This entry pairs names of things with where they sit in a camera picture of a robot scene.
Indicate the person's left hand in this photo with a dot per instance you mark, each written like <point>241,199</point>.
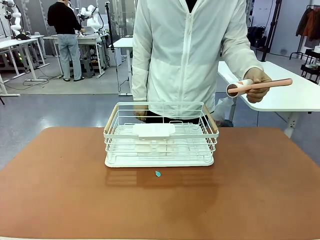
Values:
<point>258,73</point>

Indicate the person's right hand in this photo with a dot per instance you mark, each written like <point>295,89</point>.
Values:
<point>140,112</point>

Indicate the pink lint roller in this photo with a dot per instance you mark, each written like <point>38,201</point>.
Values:
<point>275,83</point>

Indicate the teal paper scrap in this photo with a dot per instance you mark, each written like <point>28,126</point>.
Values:
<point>158,174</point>

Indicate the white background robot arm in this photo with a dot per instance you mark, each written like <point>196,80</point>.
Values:
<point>15,17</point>
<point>93,20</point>

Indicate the person's right forearm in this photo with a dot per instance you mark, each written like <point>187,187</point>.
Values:
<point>139,82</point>

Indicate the person's left forearm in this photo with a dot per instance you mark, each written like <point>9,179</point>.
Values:
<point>250,55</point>

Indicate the white plastic cutlery holder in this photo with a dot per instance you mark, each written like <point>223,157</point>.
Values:
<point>153,130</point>

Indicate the white curved-edge table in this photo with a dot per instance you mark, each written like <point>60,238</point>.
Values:
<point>282,97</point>

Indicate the dark bags pile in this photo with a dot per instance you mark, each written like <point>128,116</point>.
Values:
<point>256,35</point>

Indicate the black tripod stand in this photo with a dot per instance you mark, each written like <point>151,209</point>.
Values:
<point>271,32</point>

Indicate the clear plastic bag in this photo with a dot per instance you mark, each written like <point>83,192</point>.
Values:
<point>223,110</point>

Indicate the black utility cart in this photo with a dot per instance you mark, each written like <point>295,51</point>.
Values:
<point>311,65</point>

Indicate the white power strip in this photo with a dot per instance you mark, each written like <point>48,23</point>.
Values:
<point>293,123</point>

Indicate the person in white jacket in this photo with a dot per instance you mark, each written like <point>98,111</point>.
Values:
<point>180,55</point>

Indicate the grey step stool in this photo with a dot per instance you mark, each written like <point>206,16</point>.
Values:
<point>87,67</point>

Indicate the narrow white desk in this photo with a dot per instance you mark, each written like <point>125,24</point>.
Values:
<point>123,42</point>

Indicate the clothes rack with jackets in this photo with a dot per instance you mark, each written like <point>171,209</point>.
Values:
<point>311,22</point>

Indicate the white desk with robots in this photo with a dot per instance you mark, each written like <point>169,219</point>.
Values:
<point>87,37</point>

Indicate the person in black sweater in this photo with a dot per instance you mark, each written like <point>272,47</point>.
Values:
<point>62,22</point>

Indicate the black item on desk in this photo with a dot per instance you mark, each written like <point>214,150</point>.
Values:
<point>23,37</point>

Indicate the white desk with black item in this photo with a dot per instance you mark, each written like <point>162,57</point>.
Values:
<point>15,42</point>

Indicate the black camera pole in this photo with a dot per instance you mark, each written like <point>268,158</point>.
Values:
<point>109,25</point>

